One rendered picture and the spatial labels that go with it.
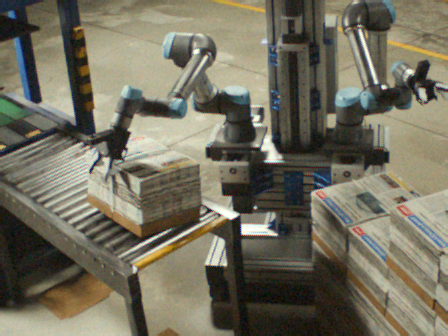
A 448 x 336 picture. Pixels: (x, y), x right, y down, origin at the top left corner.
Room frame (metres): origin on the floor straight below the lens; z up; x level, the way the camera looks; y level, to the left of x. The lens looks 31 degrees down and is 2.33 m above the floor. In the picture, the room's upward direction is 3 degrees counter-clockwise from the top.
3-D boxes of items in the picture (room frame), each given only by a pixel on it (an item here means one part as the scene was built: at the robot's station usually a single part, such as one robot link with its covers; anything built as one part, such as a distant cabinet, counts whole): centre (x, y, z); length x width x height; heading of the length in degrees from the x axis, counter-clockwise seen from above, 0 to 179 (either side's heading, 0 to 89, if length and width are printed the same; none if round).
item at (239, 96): (3.12, 0.15, 0.98); 0.13 x 0.12 x 0.14; 69
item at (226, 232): (2.94, 0.62, 0.74); 1.34 x 0.05 x 0.12; 44
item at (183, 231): (2.35, 0.39, 0.77); 0.47 x 0.05 x 0.05; 134
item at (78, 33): (3.54, 0.95, 1.05); 0.05 x 0.05 x 0.45; 44
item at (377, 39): (3.08, -0.47, 1.19); 0.15 x 0.12 x 0.55; 107
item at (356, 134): (3.04, -0.34, 0.87); 0.15 x 0.15 x 0.10
